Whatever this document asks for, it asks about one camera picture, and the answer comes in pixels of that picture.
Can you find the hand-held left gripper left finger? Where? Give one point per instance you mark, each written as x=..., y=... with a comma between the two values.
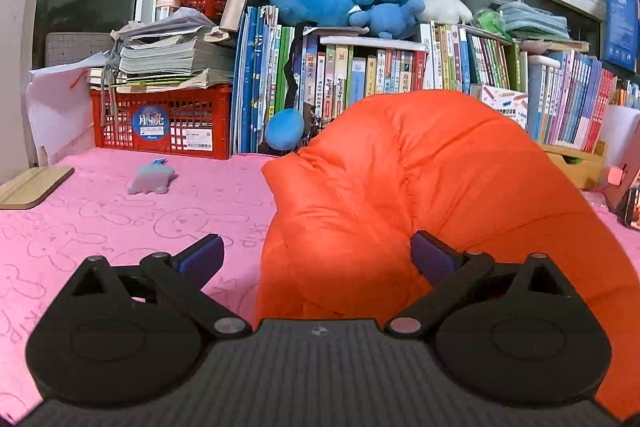
x=200, y=257

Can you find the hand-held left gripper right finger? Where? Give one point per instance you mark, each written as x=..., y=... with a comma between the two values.
x=430, y=257

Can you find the orange hooded puffer jacket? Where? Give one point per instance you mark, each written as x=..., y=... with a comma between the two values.
x=425, y=167

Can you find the pink rabbit print blanket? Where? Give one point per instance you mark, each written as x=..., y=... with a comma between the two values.
x=125, y=227

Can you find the grey plush toy blue tag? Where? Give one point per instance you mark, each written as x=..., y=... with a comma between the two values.
x=150, y=179

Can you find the large red plastic crate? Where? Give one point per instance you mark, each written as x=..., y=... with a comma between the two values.
x=150, y=127

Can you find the round blue plush ball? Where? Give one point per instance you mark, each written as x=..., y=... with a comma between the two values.
x=285, y=129

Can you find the white pencil print box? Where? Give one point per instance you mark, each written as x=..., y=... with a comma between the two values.
x=505, y=104

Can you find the wooden drawer box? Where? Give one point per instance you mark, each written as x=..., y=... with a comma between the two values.
x=585, y=167

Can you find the light wooden board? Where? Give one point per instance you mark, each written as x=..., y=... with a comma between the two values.
x=35, y=187

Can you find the row of thin blue books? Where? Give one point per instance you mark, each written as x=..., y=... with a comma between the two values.
x=255, y=82

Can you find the row of mixed colour books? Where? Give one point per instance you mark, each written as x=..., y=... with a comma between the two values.
x=360, y=77

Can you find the stack of paper workbooks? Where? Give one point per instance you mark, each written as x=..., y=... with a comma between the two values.
x=165, y=57

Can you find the row of green spined books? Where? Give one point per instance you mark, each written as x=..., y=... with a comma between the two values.
x=465, y=57

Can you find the white paper bag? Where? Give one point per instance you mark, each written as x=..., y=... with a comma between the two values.
x=55, y=107

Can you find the dark phone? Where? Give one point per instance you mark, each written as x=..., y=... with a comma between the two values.
x=634, y=207

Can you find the pink house shaped stand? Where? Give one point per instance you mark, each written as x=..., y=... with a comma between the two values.
x=625, y=177

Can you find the row of pastel spined books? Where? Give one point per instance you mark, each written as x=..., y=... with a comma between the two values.
x=575, y=102

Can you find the white shelf board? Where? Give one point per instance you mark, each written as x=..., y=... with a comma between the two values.
x=370, y=42

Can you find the white book rack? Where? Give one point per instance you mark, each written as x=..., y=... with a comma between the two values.
x=542, y=60

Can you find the white paper sheet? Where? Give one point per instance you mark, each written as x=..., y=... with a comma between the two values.
x=620, y=132

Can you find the green plastic bag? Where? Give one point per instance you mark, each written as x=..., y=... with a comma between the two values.
x=490, y=22

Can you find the grey grid cutting mat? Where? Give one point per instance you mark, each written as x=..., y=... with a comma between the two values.
x=65, y=49

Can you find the clear jar with lid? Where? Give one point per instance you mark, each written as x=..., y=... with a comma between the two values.
x=167, y=7

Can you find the row of small colourful books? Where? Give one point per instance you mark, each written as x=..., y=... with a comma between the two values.
x=627, y=93

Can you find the stack of teal booklets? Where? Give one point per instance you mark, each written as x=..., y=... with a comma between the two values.
x=535, y=19

